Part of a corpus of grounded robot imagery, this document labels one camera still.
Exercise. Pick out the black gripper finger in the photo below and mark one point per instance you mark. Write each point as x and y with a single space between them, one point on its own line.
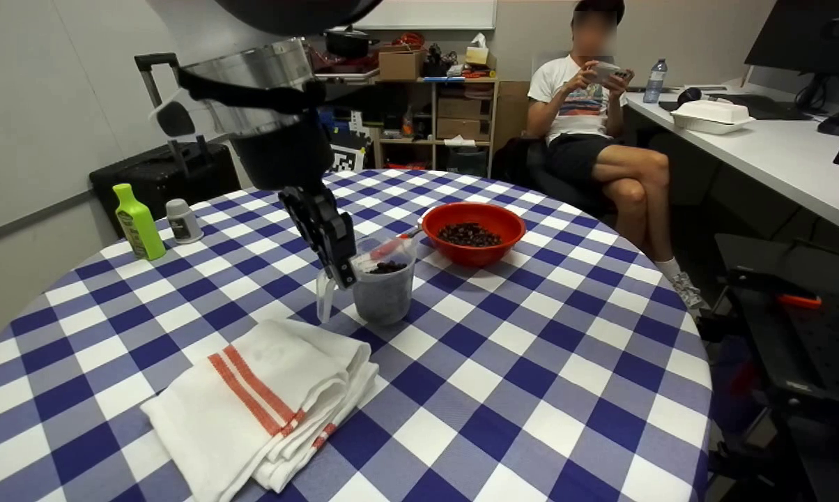
305 223
341 245

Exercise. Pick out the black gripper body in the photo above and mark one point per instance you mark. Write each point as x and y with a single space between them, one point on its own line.
287 153

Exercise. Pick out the clear plastic measuring cup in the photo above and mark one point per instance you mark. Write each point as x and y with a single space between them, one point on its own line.
383 287

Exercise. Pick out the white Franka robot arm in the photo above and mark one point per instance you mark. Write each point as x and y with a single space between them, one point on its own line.
269 66

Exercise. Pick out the red plastic bowl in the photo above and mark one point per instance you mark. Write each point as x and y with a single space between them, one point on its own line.
474 248

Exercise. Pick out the black white calibration board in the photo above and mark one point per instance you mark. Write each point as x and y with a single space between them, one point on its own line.
348 158

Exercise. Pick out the small grey jar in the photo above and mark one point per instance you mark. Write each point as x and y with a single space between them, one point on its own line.
181 223

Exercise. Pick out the black wheeled suitcase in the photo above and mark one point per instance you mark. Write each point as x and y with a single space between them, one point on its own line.
157 177

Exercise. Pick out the large cardboard box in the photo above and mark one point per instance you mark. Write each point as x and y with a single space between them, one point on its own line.
398 63

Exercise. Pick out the wooden shelf unit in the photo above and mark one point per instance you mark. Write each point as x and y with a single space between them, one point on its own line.
435 120

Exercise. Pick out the green plastic bottle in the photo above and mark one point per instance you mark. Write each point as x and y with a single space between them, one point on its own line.
141 226

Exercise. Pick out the white towel orange stripes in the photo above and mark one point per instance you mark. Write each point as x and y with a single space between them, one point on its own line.
251 409

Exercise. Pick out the black office chair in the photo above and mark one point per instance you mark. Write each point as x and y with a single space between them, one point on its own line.
529 170

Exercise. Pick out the white plastic jug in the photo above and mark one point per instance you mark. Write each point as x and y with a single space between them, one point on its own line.
476 50

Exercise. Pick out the blue white checkered tablecloth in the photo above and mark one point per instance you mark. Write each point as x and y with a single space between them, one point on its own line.
529 372

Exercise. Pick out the seated person white shirt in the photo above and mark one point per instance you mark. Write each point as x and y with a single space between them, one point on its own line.
574 113

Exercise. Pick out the clear water bottle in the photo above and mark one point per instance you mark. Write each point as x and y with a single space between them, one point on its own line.
655 84

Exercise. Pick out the white foam food container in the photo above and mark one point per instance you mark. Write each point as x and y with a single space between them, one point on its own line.
711 114

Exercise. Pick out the black keyboard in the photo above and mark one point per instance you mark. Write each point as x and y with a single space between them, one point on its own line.
761 103

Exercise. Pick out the white desk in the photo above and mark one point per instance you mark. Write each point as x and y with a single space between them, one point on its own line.
789 158

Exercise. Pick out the black robot cart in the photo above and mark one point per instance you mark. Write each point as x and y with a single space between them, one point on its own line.
798 372

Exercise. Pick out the black computer monitor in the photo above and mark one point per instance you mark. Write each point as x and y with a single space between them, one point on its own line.
804 38

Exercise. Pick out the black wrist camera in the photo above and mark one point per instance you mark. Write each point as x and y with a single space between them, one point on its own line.
241 93

